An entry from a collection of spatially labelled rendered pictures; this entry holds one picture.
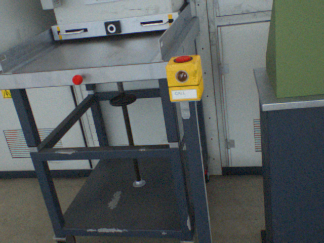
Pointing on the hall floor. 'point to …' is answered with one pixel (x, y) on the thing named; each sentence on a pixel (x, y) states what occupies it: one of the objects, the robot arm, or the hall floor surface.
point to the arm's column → (293, 174)
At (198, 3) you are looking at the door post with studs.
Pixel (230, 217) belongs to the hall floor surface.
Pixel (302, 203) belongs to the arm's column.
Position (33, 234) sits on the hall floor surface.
